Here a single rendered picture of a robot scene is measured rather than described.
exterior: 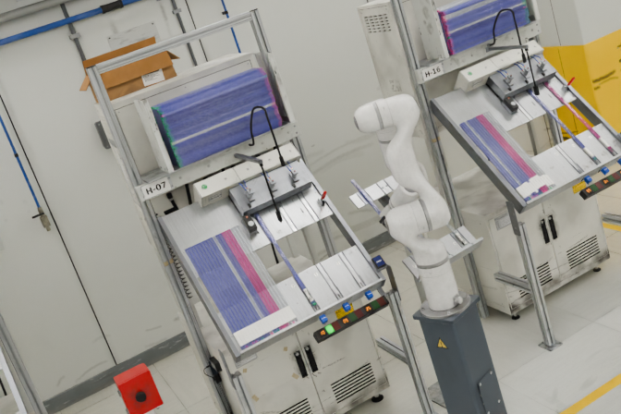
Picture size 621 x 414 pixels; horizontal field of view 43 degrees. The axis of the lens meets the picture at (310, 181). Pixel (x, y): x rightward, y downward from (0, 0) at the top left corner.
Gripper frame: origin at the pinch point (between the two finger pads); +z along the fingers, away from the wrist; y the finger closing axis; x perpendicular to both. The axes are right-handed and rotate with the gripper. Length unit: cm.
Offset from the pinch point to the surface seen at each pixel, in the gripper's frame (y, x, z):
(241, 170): 38, -54, 11
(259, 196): 38, -40, 11
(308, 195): 16.4, -31.5, 15.3
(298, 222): 27.5, -22.1, 14.6
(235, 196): 46, -45, 13
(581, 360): -58, 91, 32
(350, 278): 24.3, 11.4, 9.9
